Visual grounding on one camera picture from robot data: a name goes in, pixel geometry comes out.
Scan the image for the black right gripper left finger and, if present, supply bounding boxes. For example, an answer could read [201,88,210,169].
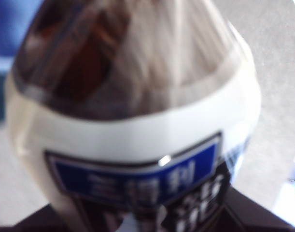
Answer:
[0,204,66,232]

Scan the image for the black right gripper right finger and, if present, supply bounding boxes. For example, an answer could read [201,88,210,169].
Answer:
[222,187,295,232]

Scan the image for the dark oolong tea bottle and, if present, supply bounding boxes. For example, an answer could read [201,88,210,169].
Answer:
[4,0,263,232]

